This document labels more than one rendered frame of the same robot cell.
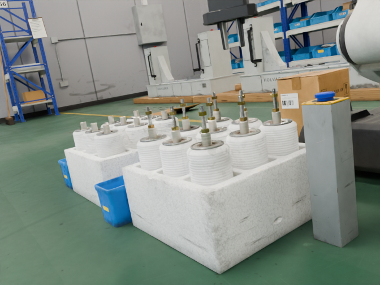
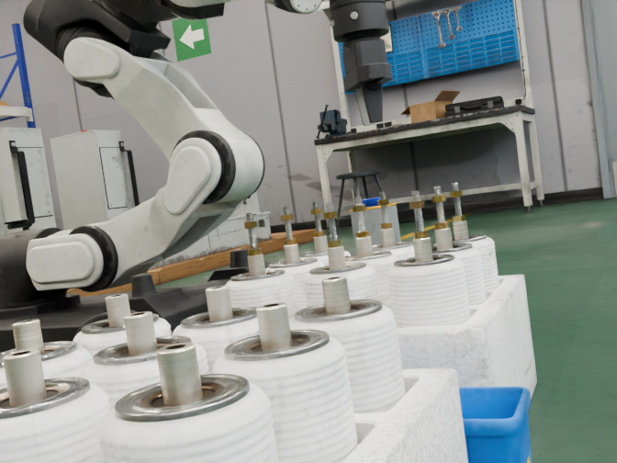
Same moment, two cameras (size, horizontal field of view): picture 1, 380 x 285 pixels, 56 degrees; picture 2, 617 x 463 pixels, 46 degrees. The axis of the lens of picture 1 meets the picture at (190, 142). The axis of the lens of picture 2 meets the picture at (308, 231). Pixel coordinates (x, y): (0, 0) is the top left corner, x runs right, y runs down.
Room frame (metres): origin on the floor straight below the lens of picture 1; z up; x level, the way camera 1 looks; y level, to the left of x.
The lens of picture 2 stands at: (1.55, 0.79, 0.36)
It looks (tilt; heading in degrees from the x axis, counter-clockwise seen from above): 3 degrees down; 239
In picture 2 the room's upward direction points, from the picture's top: 8 degrees counter-clockwise
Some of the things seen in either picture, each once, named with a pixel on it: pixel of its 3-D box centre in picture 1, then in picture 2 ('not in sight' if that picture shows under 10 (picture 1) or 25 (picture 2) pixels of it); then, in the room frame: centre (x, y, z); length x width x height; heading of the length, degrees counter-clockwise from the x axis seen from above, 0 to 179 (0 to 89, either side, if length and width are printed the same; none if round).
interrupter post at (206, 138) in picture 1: (206, 139); (460, 231); (0.77, -0.04, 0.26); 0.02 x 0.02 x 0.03
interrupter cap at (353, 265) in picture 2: (186, 129); (338, 269); (1.03, 0.00, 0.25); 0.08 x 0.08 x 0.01
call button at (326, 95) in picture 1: (324, 97); (373, 203); (0.74, -0.29, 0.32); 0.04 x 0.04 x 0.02
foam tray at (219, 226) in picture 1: (221, 188); (379, 365); (0.93, -0.07, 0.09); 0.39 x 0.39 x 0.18; 35
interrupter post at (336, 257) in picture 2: (186, 124); (336, 259); (1.03, 0.00, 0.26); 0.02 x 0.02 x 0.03
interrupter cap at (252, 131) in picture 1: (245, 133); (388, 246); (0.84, -0.13, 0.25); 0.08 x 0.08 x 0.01
